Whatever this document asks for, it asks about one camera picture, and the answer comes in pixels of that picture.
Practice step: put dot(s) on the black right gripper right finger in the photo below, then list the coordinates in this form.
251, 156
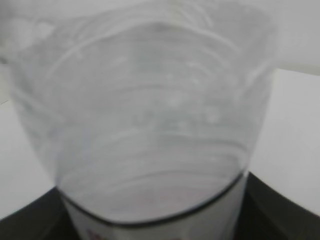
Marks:
267, 215

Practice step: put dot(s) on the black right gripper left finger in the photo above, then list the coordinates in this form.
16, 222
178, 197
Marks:
43, 219

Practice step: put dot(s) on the clear plastic water bottle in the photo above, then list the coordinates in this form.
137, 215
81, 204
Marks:
145, 113

